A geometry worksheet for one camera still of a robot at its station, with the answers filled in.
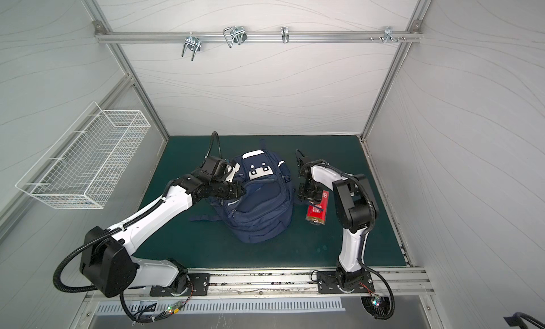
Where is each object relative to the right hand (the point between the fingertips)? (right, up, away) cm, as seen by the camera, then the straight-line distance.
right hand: (311, 195), depth 95 cm
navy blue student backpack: (-21, -4, -16) cm, 27 cm away
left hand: (-27, +6, -15) cm, 31 cm away
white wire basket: (-79, +15, -27) cm, 85 cm away
